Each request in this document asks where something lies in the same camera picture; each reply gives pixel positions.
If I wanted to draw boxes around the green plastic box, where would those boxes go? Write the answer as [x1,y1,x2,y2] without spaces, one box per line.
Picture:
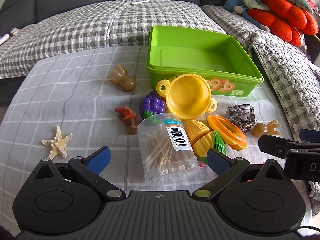
[146,25,264,98]

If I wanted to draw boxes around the red brown toy figurine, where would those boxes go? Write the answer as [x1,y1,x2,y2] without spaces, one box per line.
[115,106,138,135]

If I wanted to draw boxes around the dark translucent hair claw clip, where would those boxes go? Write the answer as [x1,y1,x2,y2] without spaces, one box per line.
[225,104,257,133]

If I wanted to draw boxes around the clear cotton swab jar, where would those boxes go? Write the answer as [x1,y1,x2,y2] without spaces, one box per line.
[137,113,202,187]

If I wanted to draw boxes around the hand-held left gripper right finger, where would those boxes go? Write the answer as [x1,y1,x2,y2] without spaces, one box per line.
[192,148,286,201]

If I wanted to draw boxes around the orange toy plate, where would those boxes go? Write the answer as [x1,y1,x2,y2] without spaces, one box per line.
[207,115,248,151]

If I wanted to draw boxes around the beige starfish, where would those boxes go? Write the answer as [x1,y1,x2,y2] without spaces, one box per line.
[42,125,73,159]

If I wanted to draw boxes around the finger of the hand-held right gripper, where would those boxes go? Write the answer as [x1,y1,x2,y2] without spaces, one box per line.
[299,129,320,143]
[258,134,296,159]

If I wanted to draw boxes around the light grey grid sheet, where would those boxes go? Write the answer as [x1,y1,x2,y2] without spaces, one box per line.
[0,45,313,230]

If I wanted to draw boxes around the yellow toy pot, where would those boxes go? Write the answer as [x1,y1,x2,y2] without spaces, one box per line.
[156,74,217,120]

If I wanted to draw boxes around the blue plush toy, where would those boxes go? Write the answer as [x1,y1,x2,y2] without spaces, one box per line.
[224,0,272,32]

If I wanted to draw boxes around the brown toy octopus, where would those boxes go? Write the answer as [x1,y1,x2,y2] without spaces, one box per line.
[253,120,282,137]
[108,65,137,92]

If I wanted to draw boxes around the purple toy grapes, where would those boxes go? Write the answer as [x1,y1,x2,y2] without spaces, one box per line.
[139,91,167,125]

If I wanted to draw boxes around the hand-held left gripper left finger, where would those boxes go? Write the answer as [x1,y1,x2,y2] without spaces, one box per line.
[34,146,126,202]

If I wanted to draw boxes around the small pink white object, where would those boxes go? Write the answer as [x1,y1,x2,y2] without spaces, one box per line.
[0,27,19,45]

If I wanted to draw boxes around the yellow toy corn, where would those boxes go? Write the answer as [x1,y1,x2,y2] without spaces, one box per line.
[185,119,227,164]

